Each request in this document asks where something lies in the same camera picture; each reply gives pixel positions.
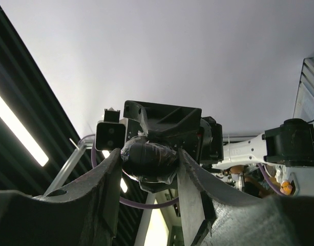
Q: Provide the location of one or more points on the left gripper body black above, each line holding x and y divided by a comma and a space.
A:
177, 127

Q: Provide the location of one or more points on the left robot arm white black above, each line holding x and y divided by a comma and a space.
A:
289, 145

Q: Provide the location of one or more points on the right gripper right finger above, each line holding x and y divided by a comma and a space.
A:
214, 213

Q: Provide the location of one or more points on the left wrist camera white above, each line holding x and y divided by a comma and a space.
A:
110, 133

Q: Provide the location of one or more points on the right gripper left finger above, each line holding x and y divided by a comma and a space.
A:
83, 212

